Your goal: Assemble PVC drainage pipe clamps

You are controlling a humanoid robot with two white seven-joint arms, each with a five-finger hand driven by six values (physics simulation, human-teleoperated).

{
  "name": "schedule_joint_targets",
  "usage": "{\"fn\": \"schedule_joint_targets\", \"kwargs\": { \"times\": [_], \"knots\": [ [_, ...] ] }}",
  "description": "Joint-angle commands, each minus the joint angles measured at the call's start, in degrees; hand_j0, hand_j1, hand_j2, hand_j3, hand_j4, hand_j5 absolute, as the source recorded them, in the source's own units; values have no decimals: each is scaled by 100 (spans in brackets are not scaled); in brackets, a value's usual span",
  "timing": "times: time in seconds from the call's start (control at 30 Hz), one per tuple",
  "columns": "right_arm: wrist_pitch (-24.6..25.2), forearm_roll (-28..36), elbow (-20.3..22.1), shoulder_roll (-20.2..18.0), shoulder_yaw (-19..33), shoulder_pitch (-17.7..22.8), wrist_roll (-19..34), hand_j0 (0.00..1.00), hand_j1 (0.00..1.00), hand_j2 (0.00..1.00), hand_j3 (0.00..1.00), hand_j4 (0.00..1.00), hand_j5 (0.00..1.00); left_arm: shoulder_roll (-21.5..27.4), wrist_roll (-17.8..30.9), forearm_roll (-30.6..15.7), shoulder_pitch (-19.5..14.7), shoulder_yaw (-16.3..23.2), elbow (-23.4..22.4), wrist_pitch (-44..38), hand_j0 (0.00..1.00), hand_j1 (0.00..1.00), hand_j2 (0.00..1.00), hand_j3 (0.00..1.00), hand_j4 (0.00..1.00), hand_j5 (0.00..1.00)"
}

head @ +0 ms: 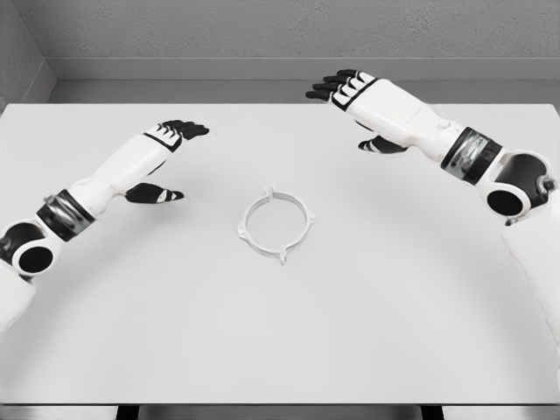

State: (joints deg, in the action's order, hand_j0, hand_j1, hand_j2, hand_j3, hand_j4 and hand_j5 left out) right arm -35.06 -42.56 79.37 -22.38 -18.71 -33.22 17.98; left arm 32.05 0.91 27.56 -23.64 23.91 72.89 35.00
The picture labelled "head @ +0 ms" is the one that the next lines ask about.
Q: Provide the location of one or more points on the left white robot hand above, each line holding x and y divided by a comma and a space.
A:
140, 157

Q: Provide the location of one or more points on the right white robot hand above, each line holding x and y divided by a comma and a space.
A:
385, 109

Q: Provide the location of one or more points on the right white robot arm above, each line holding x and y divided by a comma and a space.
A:
516, 184

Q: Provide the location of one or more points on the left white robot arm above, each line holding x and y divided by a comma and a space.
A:
61, 210

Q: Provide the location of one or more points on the white round pipe clamp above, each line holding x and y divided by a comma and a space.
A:
247, 223

